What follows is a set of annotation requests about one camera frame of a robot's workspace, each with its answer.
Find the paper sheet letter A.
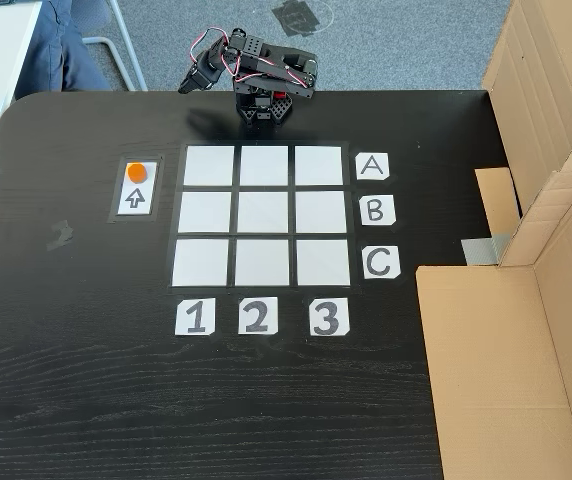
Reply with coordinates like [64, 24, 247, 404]
[355, 153, 390, 181]

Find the paper sheet letter C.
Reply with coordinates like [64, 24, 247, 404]
[362, 245, 401, 281]

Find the brown cardboard box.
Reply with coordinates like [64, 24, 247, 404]
[415, 168, 572, 480]
[474, 0, 572, 236]

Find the person's leg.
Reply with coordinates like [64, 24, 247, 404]
[14, 0, 112, 101]

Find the paper sheet letter B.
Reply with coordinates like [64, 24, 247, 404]
[359, 194, 397, 227]

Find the black floor tape patch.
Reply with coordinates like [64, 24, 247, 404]
[270, 0, 323, 39]

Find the white metal chair frame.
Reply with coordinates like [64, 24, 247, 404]
[80, 0, 148, 92]

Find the paper sheet number 1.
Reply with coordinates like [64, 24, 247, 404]
[174, 298, 216, 336]

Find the grey tape strip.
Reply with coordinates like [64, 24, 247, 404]
[460, 233, 510, 266]

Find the white grid with black tape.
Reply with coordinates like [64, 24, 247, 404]
[165, 139, 355, 290]

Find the red and white cable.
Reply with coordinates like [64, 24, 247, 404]
[188, 28, 313, 90]

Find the white arrow paper sheet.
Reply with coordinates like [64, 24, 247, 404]
[115, 160, 159, 217]

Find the paper sheet number 3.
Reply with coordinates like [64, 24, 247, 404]
[309, 297, 351, 337]

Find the paper sheet number 2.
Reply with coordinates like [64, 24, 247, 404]
[237, 295, 280, 335]

